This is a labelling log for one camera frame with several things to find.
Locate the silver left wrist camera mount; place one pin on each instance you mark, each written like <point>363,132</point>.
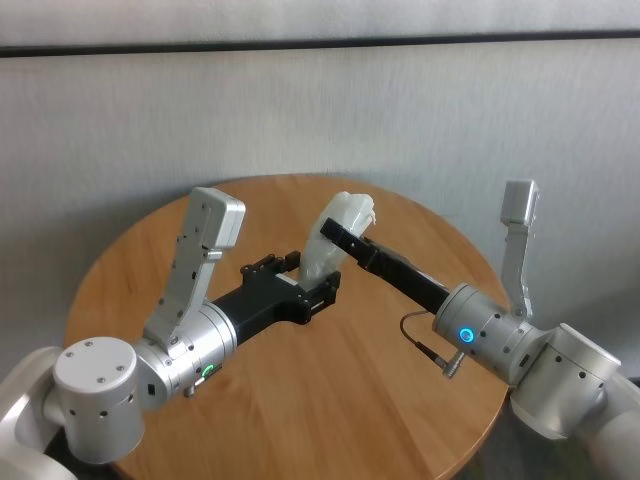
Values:
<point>200,250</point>

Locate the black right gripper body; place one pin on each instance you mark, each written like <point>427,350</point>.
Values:
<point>410,282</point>

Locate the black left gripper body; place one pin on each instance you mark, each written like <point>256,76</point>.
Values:
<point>265,305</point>

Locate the black wall trim strip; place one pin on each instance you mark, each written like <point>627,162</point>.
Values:
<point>320,42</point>

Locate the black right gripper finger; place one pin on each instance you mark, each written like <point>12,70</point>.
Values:
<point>345,240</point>

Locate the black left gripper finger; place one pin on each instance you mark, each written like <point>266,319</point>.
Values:
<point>322,295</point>
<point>265,262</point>

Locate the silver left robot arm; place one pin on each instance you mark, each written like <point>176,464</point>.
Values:
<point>100,390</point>

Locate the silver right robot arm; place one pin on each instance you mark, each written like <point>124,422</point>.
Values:
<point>550,370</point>

